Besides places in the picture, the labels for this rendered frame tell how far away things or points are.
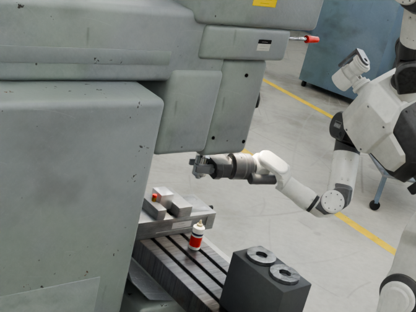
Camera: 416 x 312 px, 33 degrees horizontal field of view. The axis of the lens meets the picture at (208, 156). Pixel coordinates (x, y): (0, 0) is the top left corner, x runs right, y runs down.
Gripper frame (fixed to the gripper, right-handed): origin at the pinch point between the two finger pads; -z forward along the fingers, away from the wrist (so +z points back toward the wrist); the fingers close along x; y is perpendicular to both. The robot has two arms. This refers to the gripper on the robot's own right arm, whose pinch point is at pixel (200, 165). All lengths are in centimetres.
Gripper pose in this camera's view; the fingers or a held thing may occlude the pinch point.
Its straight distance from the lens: 226.1
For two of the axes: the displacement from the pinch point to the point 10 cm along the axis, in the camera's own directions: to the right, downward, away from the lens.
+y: -2.1, 9.0, 3.7
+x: 3.9, 4.3, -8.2
